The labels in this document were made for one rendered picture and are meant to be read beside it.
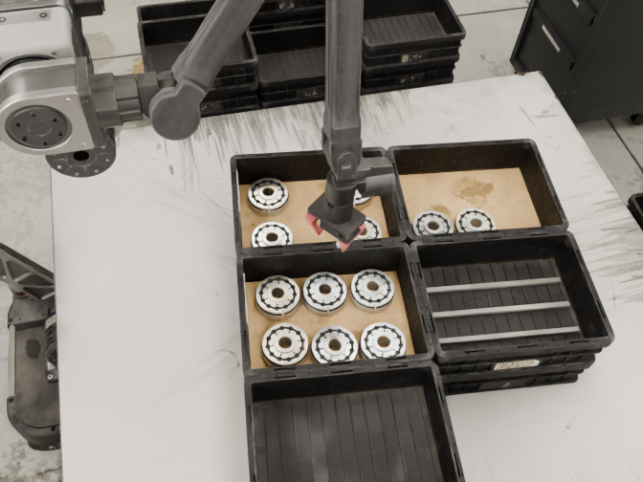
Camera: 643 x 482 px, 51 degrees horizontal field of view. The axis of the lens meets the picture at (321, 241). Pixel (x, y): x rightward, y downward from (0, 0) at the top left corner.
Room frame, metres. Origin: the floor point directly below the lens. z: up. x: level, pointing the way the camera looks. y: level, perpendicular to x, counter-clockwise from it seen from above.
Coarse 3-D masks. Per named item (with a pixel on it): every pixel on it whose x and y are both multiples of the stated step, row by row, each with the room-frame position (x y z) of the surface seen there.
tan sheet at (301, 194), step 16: (240, 192) 1.10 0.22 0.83; (288, 192) 1.11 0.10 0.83; (304, 192) 1.12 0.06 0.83; (320, 192) 1.12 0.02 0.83; (240, 208) 1.05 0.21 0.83; (288, 208) 1.06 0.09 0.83; (304, 208) 1.07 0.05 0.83; (368, 208) 1.08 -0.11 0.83; (256, 224) 1.00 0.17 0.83; (288, 224) 1.01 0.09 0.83; (304, 224) 1.02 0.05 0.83; (384, 224) 1.04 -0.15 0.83; (304, 240) 0.97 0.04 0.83; (320, 240) 0.97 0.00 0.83; (336, 240) 0.98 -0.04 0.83
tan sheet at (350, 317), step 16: (384, 272) 0.90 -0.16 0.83; (400, 288) 0.85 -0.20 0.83; (352, 304) 0.80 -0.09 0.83; (400, 304) 0.81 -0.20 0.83; (256, 320) 0.73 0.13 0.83; (272, 320) 0.74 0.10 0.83; (288, 320) 0.74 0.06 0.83; (304, 320) 0.74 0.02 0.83; (320, 320) 0.75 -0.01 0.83; (336, 320) 0.75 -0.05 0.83; (352, 320) 0.75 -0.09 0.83; (368, 320) 0.76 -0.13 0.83; (384, 320) 0.76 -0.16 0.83; (400, 320) 0.77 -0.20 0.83; (256, 336) 0.69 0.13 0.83; (256, 352) 0.65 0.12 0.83; (256, 368) 0.61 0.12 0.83
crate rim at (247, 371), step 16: (240, 256) 0.84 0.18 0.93; (256, 256) 0.84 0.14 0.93; (272, 256) 0.85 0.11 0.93; (240, 272) 0.80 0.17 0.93; (240, 288) 0.75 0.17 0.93; (416, 288) 0.80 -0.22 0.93; (240, 304) 0.71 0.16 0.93; (416, 304) 0.75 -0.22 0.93; (240, 320) 0.67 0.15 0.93; (240, 336) 0.64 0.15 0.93; (432, 352) 0.64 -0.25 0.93; (272, 368) 0.57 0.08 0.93; (304, 368) 0.58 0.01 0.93; (320, 368) 0.58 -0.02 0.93
